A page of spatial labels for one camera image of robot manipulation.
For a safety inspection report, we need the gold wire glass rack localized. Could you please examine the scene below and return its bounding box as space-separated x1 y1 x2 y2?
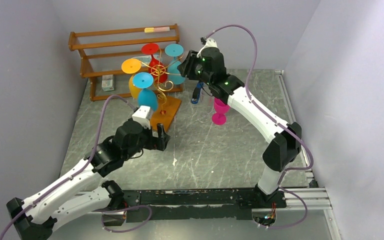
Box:
149 57 181 131

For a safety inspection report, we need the clear wine glass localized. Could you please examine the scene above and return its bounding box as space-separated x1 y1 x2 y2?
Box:
201 88 214 106

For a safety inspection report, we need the pink wine glass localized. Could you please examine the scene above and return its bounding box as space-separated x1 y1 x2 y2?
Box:
211 98 230 126

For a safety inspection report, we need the blue wine glass front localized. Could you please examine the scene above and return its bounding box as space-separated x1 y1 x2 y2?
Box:
132 72 158 111

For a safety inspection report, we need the blue wine glass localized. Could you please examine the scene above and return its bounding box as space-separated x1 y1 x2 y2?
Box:
132 72 158 111
164 43 185 85

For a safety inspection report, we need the yellow wine glass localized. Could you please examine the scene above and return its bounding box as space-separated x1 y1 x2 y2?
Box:
121 58 142 99

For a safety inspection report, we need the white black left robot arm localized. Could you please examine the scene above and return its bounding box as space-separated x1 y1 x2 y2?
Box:
6 118 171 240

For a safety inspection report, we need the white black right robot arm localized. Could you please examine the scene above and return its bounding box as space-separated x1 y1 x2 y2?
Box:
177 47 302 208

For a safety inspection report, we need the blue wine glass rear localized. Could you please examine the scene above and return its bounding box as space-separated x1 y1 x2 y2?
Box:
164 43 185 85

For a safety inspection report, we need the red wine glass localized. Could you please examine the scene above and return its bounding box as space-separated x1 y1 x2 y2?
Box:
141 43 168 83

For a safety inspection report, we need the wooden shelf rack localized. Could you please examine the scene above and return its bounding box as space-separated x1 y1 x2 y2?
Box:
68 23 181 102

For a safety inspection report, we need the blue stapler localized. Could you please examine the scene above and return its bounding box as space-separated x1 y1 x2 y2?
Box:
190 82 203 104

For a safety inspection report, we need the toothbrush package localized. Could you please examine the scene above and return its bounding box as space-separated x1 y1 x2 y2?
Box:
133 54 160 66

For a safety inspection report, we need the yellow pink eraser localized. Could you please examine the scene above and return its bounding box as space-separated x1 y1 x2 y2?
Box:
144 26 171 34

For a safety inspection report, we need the small printed box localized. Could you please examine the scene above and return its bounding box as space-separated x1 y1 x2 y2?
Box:
101 74 115 92

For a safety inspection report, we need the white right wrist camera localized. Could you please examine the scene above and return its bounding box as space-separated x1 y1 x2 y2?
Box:
198 37 218 53

